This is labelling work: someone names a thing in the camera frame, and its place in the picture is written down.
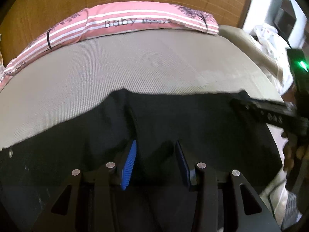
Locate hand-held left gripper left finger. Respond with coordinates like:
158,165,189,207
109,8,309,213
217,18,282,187
36,140,138,232

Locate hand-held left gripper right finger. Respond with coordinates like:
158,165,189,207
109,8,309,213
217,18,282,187
175,140,282,232

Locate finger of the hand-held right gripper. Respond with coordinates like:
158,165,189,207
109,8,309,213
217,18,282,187
230,90,300,129

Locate black pants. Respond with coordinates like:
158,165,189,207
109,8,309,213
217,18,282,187
0,88,285,232

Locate person's right hand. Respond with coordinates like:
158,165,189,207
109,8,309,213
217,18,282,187
282,133,306,173

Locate white dotted cloth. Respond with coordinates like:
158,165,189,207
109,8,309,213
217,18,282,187
253,23,296,95

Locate dark boxy appliance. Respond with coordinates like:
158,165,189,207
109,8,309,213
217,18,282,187
272,6,297,40

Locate beige blanket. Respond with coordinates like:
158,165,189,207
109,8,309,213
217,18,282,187
218,25,294,225

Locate pink striped tree-print pillow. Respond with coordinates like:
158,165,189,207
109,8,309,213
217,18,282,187
0,2,220,93

